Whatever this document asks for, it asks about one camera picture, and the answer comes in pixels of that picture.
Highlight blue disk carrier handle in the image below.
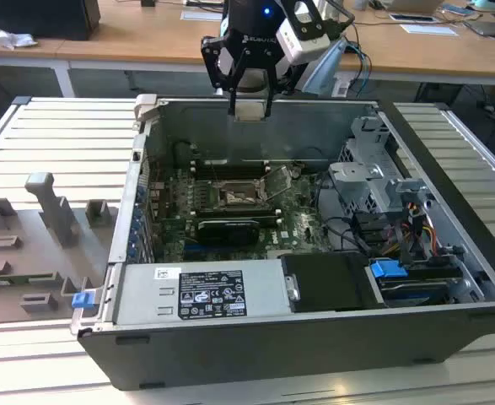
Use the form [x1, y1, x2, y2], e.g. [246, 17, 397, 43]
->
[369, 259, 409, 279]

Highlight beige case handle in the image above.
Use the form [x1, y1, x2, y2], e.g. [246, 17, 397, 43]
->
[132, 93, 160, 123]

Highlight white paper sheet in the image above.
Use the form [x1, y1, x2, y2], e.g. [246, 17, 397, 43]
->
[180, 8, 225, 22]
[400, 24, 459, 37]

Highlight wooden desk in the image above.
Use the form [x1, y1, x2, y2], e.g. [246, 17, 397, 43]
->
[0, 0, 495, 99]

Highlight white tablet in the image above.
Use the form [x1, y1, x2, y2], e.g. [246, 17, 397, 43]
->
[388, 12, 438, 24]

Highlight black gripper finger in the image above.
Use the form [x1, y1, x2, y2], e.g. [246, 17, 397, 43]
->
[200, 35, 249, 117]
[260, 51, 293, 119]

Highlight black open PC case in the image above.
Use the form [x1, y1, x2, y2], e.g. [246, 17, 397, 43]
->
[69, 94, 495, 392]

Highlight black power connector bundle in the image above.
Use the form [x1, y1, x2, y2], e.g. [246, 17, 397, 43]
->
[354, 213, 390, 246]

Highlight small square silver CPU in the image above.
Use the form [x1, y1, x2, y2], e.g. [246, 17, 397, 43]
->
[234, 100, 269, 123]

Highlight green motherboard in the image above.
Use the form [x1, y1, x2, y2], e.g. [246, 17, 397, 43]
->
[148, 162, 336, 262]

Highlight blue cables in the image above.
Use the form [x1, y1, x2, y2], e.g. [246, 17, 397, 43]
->
[347, 38, 373, 99]

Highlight CPU socket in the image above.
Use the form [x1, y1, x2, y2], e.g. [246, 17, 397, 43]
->
[215, 179, 269, 208]

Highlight black graphics card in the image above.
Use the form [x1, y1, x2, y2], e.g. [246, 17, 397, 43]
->
[196, 218, 261, 248]

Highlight black flat cable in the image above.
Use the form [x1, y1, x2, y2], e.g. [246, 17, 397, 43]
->
[398, 202, 417, 267]

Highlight grey metal drive cage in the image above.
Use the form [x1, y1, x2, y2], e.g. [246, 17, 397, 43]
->
[326, 114, 436, 220]

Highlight black RAM stick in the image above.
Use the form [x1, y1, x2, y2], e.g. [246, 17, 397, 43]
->
[162, 205, 282, 224]

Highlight blue case latch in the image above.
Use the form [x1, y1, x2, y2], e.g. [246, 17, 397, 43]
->
[72, 292, 94, 311]

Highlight dark closed laptop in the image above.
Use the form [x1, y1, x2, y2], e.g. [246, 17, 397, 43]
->
[464, 19, 495, 41]

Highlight silver power supply unit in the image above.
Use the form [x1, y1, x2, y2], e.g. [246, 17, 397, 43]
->
[114, 259, 299, 326]

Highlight black plastic drive shroud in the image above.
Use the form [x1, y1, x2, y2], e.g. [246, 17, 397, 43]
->
[280, 251, 385, 314]

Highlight grey parts rack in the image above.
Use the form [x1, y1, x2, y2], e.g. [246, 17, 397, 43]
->
[0, 170, 121, 326]

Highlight yellow and red wires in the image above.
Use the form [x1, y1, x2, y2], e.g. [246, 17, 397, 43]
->
[415, 223, 439, 254]

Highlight crumpled white paper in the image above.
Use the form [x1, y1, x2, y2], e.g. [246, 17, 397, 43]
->
[0, 23, 37, 51]

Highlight black hard disk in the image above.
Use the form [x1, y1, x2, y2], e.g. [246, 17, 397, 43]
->
[373, 269, 463, 307]

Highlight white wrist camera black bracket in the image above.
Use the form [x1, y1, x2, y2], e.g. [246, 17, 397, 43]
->
[277, 0, 331, 67]

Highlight large black box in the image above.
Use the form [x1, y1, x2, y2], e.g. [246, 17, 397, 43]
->
[0, 0, 101, 41]

